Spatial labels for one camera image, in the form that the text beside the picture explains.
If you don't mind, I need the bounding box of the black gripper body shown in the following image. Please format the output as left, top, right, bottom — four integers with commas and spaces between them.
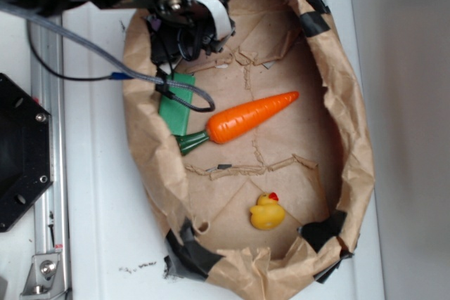
148, 0, 236, 65

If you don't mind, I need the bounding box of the brown paper bag tray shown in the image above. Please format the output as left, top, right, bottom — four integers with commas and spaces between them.
123, 0, 375, 299

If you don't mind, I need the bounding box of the orange toy carrot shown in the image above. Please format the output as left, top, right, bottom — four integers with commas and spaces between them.
176, 91, 300, 155

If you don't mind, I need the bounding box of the grey braided cable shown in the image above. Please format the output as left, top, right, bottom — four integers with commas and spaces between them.
0, 0, 216, 113

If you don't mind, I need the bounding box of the aluminium extrusion rail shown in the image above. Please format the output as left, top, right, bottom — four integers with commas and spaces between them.
20, 23, 72, 299

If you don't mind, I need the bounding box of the black octagonal mount plate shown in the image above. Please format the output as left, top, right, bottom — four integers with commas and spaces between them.
1, 73, 52, 233

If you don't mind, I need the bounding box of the silver corner bracket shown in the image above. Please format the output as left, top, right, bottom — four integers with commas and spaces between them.
20, 253, 65, 299

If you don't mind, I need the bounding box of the green plastic block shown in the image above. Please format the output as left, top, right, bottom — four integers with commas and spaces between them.
159, 87, 193, 136

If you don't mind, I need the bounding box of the yellow rubber duck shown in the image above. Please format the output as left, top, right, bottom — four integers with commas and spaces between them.
250, 192, 285, 230

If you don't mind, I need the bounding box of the thin black cable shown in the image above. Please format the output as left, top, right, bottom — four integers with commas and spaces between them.
27, 20, 124, 81

